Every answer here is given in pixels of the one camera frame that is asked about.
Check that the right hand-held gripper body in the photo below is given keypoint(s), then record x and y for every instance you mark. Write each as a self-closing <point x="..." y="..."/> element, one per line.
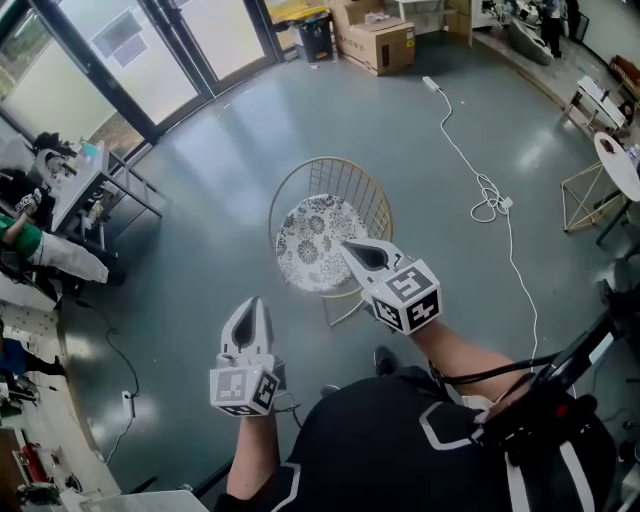
<point x="407" y="300"/>

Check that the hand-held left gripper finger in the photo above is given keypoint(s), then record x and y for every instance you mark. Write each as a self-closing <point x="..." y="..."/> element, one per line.
<point x="229" y="335"/>
<point x="268" y="335"/>

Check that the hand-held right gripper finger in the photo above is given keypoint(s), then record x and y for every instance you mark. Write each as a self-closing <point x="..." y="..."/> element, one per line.
<point x="397" y="255"/>
<point x="362" y="277"/>

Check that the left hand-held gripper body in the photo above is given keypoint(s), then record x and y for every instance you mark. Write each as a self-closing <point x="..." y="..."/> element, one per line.
<point x="240" y="387"/>

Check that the white floral cushion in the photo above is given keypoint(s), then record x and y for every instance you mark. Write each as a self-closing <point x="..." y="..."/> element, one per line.
<point x="310" y="235"/>

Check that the person's left forearm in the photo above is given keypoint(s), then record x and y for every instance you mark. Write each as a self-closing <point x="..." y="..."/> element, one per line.
<point x="252" y="455"/>

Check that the person's right forearm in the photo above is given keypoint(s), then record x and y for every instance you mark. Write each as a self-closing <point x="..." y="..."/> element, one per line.
<point x="465" y="355"/>

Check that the person's right shoe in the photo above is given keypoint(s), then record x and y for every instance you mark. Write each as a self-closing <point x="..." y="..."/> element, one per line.
<point x="385" y="360"/>

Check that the person's shoe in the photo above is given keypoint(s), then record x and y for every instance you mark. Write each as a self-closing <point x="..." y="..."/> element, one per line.
<point x="330" y="390"/>
<point x="385" y="360"/>

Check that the person's left shoe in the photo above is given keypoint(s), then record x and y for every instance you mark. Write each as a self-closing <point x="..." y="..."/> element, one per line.
<point x="330" y="390"/>

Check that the white power strip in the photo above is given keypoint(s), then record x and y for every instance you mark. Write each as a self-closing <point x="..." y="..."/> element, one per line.
<point x="128" y="404"/>
<point x="431" y="83"/>

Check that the marble table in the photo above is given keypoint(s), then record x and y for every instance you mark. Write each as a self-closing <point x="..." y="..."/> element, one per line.
<point x="150" y="502"/>

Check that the person's black shirt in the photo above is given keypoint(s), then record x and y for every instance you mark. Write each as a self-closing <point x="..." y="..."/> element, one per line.
<point x="380" y="450"/>

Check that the black body-worn rig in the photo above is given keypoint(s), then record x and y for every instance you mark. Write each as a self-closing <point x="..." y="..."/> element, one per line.
<point x="550" y="400"/>

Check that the white cart table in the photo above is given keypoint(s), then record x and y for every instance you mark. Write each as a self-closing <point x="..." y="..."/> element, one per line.
<point x="82" y="185"/>

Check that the large cardboard box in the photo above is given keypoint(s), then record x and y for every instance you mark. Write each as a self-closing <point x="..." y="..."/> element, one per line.
<point x="375" y="45"/>

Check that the blue spray bottle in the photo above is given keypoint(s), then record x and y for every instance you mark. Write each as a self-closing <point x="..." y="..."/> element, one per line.
<point x="88" y="150"/>

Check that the black trash bin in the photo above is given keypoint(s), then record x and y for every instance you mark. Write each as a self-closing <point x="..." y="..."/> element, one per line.
<point x="314" y="37"/>

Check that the round white table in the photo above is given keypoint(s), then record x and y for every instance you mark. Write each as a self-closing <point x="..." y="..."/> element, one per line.
<point x="617" y="160"/>

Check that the cardboard panel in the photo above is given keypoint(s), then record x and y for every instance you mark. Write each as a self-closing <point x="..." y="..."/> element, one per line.
<point x="460" y="22"/>

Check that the open cardboard box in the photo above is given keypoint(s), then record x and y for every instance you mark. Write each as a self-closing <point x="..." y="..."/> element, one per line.
<point x="350" y="10"/>

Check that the black white device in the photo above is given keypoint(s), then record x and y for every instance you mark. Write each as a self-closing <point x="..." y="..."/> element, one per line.
<point x="52" y="157"/>

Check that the white desk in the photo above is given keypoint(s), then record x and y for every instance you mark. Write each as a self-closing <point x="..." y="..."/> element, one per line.
<point x="425" y="5"/>

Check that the small white side table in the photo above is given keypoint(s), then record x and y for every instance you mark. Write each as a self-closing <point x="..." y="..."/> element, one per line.
<point x="597" y="97"/>

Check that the yellow bin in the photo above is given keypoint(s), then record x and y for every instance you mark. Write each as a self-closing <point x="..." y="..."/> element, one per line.
<point x="295" y="10"/>

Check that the paper door poster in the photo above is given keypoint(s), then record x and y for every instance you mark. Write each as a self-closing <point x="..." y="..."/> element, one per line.
<point x="120" y="40"/>

